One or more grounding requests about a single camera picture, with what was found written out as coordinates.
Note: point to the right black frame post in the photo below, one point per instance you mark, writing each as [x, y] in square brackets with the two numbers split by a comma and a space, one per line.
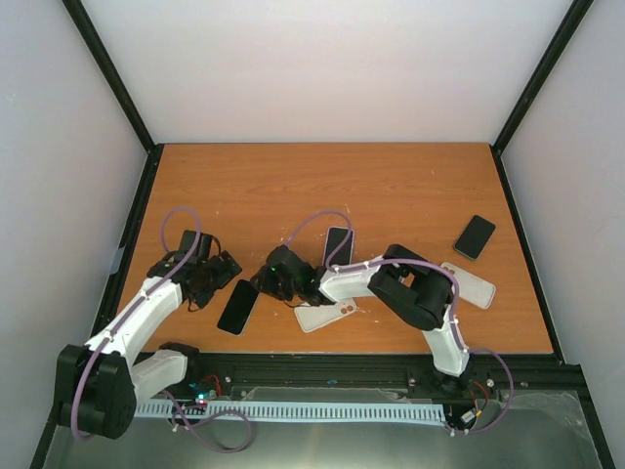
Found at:
[570, 22]

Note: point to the lavender phone case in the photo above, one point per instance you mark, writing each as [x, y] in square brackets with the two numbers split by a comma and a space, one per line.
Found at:
[347, 254]

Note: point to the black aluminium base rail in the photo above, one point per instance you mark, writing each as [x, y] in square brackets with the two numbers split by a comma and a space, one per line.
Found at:
[411, 376]

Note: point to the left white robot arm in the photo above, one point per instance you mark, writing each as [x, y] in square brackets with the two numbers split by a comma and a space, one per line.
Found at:
[100, 384]

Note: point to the black frame post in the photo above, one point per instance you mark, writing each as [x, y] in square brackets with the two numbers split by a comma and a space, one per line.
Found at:
[94, 43]
[570, 22]

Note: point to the clear white phone case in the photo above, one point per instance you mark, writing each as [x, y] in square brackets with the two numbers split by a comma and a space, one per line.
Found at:
[311, 318]

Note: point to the left black frame post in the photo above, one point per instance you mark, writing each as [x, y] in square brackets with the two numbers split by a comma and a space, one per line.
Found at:
[94, 43]

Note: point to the white phone case right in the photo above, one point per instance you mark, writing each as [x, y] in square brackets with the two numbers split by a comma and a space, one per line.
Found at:
[473, 289]

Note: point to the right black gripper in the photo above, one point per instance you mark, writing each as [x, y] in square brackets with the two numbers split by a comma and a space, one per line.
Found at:
[265, 283]

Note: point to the black phone green edge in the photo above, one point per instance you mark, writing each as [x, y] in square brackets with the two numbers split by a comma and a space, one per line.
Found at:
[476, 235]

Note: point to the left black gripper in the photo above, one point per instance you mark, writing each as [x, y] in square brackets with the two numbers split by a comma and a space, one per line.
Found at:
[202, 298]

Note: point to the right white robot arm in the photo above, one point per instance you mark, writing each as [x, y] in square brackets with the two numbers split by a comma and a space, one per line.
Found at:
[422, 294]

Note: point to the light blue cable duct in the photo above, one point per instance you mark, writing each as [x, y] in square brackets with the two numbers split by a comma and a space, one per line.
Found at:
[301, 412]

